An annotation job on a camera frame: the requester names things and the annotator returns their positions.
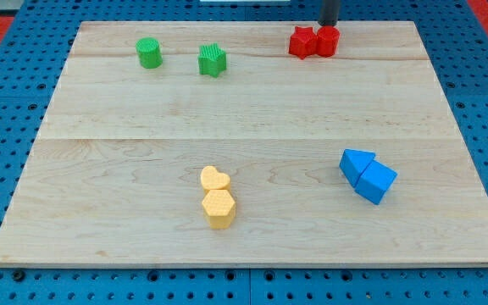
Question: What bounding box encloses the yellow heart block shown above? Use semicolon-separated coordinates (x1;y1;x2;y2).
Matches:
200;165;230;193

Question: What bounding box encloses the red star block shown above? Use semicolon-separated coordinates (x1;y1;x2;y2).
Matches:
288;26;317;59

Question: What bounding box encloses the blue cube block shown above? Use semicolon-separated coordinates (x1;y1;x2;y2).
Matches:
354;160;397;205

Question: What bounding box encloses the green cylinder block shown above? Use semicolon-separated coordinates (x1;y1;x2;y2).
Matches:
136;37;163;69

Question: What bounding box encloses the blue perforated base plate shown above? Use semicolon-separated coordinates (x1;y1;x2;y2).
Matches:
0;0;488;304

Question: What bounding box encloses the red cylinder block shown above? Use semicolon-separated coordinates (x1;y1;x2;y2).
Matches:
316;25;341;58

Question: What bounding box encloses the yellow hexagon block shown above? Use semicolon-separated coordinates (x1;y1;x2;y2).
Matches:
202;190;236;230

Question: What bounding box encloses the blue triangle block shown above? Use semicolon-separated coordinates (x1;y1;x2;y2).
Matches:
339;148;376;187

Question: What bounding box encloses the green star block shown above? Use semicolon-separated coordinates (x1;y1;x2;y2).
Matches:
197;43;227;78

